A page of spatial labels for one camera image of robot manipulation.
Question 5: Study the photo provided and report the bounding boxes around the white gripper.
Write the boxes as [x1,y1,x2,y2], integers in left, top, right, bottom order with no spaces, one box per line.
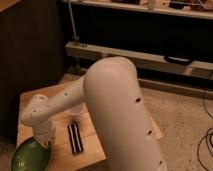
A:
[35,127,56,148]

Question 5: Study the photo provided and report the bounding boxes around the green ceramic bowl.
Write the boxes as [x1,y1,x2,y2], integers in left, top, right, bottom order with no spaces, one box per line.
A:
[11,137,51,171]

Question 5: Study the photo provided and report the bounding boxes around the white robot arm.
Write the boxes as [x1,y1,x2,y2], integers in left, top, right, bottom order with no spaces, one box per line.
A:
[21,57,167,171]

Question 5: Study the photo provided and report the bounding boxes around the black striped rectangular block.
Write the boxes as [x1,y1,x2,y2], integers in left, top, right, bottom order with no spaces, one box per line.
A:
[68,123,83,155]

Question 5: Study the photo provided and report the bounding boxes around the wooden table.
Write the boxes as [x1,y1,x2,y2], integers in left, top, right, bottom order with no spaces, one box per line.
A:
[14,81,164,171]

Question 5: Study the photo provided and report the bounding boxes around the clear plastic cup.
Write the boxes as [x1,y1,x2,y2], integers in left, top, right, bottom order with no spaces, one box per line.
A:
[67,104,83,122]

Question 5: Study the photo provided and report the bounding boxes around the dark curtain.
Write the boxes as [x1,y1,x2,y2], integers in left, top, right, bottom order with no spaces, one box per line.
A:
[0,0,64,142]

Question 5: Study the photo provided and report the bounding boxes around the white metal shelf rack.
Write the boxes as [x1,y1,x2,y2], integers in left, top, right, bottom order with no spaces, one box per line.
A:
[60,0,213,89]

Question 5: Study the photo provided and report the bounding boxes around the black handle on rack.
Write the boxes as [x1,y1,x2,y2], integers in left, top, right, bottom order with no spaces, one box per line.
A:
[164,56,193,65]

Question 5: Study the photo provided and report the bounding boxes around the black cable on floor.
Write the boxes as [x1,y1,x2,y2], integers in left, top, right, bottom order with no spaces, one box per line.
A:
[196,71,213,171]

